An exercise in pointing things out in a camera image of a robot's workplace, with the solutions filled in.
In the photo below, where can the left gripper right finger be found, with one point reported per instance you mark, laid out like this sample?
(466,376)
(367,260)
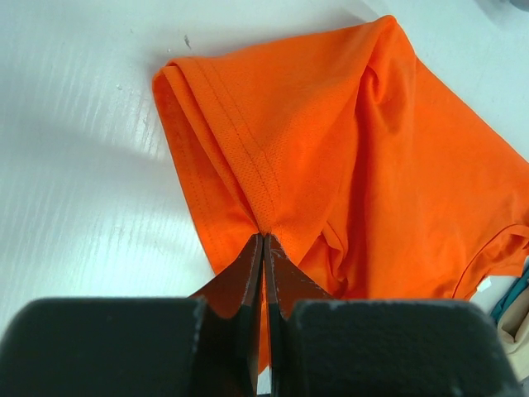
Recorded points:
(320,346)

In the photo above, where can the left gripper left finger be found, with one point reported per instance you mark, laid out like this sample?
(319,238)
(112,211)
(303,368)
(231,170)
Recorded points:
(204,345)

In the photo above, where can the orange t shirt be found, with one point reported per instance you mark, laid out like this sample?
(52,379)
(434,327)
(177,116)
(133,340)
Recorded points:
(377,180)

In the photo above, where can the brown cardboard sheet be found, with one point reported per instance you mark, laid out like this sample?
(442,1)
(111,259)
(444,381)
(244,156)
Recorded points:
(513,334)

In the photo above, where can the teal cloth under cardboard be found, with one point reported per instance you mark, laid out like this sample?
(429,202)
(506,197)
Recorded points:
(517,287)

